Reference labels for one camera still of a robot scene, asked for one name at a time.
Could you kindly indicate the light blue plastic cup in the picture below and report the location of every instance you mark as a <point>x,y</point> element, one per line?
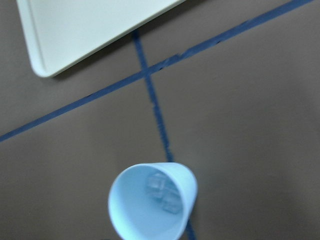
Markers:
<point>137,216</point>

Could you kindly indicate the cream bear serving tray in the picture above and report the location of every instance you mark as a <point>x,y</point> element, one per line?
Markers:
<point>61,33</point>

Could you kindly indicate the clear ice cube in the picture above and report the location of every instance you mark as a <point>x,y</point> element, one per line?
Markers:
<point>171,202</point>
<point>155,185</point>

